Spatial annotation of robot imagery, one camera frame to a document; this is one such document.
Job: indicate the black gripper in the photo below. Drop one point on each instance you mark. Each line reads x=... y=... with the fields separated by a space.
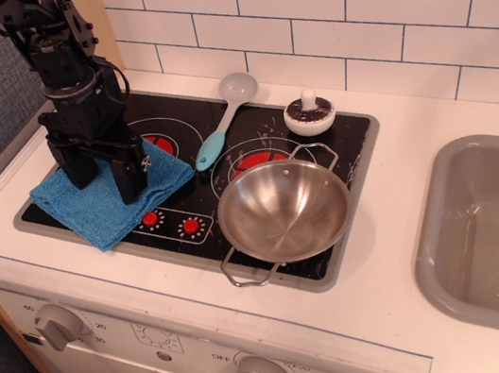
x=88 y=124

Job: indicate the blue cloth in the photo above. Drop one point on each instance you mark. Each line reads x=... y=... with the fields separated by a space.
x=97 y=213

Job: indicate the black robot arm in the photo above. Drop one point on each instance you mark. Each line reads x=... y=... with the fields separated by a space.
x=57 y=43

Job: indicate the left red stove knob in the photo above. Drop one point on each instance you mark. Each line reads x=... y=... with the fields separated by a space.
x=150 y=219

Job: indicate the red stove knob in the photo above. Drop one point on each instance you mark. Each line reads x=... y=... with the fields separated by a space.
x=191 y=226
x=150 y=219

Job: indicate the right red stove knob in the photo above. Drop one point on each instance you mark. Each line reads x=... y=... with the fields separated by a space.
x=191 y=226

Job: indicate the grey timer dial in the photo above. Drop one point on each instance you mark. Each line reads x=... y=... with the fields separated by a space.
x=58 y=326

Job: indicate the white mushroom toy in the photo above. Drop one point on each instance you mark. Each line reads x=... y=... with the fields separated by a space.
x=309 y=115

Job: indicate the grey sink basin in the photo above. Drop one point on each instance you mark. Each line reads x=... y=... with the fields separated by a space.
x=457 y=265

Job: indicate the white ladle blue handle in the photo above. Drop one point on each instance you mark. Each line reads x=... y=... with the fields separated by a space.
x=235 y=89

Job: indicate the wooden side post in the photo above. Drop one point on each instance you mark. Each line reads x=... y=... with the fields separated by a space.
x=93 y=11

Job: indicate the steel two-handled pan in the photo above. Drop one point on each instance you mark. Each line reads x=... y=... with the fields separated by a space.
x=285 y=211

